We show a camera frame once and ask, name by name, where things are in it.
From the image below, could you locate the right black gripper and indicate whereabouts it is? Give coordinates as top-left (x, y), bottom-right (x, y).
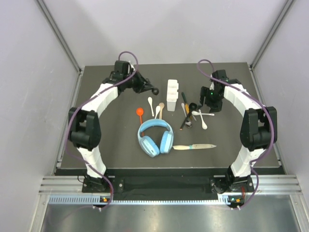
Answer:
top-left (197, 87), bottom-right (224, 114)

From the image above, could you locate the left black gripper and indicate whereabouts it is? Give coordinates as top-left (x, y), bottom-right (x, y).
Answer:
top-left (124, 69), bottom-right (155, 94)

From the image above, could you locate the small white spoon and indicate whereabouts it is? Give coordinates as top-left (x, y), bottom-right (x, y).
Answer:
top-left (147, 97), bottom-right (155, 116)

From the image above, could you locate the beige wooden spoon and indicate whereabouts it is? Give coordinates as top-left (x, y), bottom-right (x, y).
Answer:
top-left (159, 102), bottom-right (165, 119)

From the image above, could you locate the orange plastic spoon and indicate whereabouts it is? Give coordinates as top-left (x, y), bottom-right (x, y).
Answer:
top-left (136, 107), bottom-right (144, 125)

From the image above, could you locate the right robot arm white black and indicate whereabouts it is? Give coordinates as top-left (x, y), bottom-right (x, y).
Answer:
top-left (199, 70), bottom-right (277, 194)

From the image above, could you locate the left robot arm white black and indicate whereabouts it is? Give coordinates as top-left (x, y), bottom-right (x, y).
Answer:
top-left (68, 60), bottom-right (159, 193)

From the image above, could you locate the black ladle spoon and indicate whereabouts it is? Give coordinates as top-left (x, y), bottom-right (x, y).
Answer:
top-left (188, 102), bottom-right (197, 119)

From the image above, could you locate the white spoon horizontal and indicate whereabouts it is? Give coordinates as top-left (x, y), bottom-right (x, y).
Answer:
top-left (192, 111), bottom-right (215, 116)

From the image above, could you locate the white compartment utensil container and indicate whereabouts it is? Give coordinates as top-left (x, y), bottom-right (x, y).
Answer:
top-left (167, 79), bottom-right (179, 112)

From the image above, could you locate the white spoon vertical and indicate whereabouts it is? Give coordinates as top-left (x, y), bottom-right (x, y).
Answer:
top-left (198, 109), bottom-right (208, 130)

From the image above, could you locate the blue over-ear headphones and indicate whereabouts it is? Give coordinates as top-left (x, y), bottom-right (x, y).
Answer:
top-left (137, 119), bottom-right (174, 158)

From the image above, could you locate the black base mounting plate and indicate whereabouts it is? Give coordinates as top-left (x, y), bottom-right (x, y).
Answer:
top-left (82, 175), bottom-right (254, 194)

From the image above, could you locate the knife with beige handle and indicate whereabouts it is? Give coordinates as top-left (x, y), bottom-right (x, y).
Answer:
top-left (173, 144), bottom-right (216, 150)

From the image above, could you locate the aluminium frame rail front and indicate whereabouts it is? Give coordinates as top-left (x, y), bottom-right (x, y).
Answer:
top-left (39, 175), bottom-right (302, 205)

